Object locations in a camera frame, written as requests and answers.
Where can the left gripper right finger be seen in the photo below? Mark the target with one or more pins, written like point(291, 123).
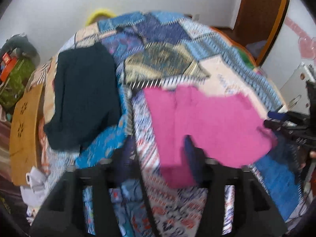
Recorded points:
point(255, 214)

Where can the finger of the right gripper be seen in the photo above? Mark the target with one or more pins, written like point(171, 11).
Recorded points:
point(279, 116)
point(278, 126)

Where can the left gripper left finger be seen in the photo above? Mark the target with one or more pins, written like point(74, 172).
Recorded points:
point(62, 213)

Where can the pink pants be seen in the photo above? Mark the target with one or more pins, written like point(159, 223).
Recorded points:
point(226, 128)

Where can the white sticker-covered box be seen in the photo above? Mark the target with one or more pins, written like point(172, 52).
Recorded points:
point(295, 92)

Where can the wooden lap desk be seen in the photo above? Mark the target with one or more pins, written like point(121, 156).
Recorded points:
point(24, 145)

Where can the brown wooden door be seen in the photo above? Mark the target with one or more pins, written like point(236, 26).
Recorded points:
point(260, 20)

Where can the dark navy folded garment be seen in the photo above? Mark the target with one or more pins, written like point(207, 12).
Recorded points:
point(86, 97)

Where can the green storage bag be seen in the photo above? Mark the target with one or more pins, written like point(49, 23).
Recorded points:
point(13, 88)

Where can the blue patchwork bedspread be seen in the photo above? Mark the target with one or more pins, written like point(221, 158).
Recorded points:
point(165, 50)

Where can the orange box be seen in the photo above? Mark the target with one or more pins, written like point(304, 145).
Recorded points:
point(10, 62)

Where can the grey plush toy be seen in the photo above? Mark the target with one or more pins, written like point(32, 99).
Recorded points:
point(23, 47)

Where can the yellow curved headboard tube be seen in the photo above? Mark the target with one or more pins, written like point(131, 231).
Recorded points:
point(99, 13)

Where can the pink heart wall sticker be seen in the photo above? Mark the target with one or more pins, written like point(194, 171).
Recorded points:
point(306, 44)

